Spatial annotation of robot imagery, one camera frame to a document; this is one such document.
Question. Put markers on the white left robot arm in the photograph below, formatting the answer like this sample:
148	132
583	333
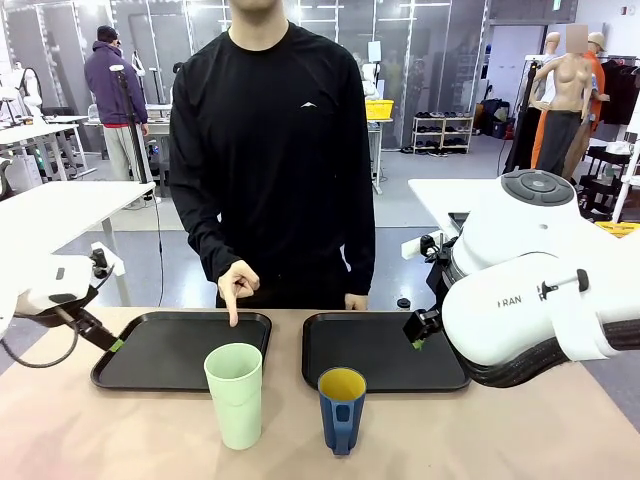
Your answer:
40	282

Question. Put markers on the bare mannequin dark skirt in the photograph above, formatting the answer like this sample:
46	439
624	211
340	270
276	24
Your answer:
567	100

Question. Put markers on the person's right forearm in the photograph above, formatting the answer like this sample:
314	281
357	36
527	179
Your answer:
210	235

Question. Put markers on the white shoe rack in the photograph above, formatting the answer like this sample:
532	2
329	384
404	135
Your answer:
442	135

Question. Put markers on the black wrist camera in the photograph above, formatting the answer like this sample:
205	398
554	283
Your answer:
432	247
100	261

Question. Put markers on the black tripod stand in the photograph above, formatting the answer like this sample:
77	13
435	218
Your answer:
131	125

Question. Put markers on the person's right hand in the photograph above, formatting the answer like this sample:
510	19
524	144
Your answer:
239	286

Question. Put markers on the rack of black clothes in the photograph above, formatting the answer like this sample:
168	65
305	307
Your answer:
620	90

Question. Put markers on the white table with leg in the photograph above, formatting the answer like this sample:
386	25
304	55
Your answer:
65	205

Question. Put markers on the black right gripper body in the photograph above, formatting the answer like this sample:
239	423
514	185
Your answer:
440	287

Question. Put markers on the blue mug yellow inside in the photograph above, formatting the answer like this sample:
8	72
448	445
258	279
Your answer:
342	420

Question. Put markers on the person in black sweater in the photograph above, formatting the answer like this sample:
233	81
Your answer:
272	150

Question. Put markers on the white humanoid robot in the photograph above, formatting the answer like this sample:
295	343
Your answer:
25	90

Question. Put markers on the white background desk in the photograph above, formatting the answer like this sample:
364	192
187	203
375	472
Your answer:
35	132

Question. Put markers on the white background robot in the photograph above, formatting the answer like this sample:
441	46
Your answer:
371	70

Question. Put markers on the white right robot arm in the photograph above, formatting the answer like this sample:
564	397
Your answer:
515	310

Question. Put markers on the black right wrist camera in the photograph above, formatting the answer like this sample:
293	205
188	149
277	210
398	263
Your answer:
432	247

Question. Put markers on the black utility cart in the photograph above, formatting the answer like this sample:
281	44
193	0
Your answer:
602	180

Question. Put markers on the yellow plastic basket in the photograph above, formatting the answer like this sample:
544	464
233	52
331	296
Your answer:
379	110

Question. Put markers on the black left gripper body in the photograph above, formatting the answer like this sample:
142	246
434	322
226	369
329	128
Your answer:
82	327

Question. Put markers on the light green plastic cup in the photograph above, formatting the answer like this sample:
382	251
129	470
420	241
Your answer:
235	400

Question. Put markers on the black plastic tray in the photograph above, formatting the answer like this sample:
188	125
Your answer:
175	350
380	350

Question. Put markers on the person's left forearm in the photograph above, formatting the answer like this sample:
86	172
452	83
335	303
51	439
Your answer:
360	250

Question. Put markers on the person in purple jacket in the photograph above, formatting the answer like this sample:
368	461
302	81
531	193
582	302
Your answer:
115	90

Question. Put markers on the small black round knob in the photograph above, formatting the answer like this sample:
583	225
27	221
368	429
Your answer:
403	303

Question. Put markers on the large white table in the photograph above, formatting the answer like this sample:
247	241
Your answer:
445	200

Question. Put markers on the person's left hand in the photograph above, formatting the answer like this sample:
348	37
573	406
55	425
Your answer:
357	301

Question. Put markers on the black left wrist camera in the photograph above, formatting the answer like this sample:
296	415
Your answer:
100	261

